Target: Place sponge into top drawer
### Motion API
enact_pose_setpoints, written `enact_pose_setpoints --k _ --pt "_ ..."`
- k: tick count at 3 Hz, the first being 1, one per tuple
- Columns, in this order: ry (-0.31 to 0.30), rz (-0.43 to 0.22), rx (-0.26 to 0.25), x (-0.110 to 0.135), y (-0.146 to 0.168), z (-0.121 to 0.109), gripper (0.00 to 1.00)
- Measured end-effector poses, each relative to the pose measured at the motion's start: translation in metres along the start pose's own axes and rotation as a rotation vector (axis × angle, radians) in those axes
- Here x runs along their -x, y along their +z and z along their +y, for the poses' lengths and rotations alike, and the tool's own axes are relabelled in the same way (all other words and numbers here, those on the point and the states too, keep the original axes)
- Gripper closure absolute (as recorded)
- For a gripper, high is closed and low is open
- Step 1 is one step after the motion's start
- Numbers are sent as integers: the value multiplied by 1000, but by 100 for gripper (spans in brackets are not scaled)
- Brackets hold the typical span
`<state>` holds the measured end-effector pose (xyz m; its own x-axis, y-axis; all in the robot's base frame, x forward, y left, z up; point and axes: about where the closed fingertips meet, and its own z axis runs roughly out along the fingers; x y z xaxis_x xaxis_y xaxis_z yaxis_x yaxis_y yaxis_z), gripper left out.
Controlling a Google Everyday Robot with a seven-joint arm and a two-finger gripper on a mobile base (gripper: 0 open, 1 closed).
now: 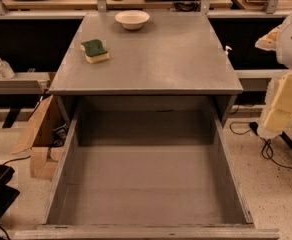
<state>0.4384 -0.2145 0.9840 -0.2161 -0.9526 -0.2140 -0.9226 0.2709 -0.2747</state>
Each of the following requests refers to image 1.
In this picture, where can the open grey top drawer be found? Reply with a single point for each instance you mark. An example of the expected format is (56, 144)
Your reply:
(146, 168)

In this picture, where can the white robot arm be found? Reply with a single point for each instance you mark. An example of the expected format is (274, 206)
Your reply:
(283, 56)

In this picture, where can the small white spray nozzle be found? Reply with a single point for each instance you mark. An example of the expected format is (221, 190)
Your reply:
(227, 50)

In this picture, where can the clear sanitizer pump bottle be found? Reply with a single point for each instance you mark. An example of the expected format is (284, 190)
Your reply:
(5, 70)

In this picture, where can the cardboard box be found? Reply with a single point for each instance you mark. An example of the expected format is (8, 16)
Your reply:
(38, 138)

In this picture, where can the white bowl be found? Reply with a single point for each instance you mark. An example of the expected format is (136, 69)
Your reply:
(132, 19)

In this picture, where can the grey cabinet with flat top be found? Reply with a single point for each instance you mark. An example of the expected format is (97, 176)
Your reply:
(174, 53)

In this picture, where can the green and yellow sponge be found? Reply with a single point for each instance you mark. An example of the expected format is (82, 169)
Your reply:
(94, 51)

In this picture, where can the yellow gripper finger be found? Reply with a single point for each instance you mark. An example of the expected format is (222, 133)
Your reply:
(280, 114)
(268, 42)

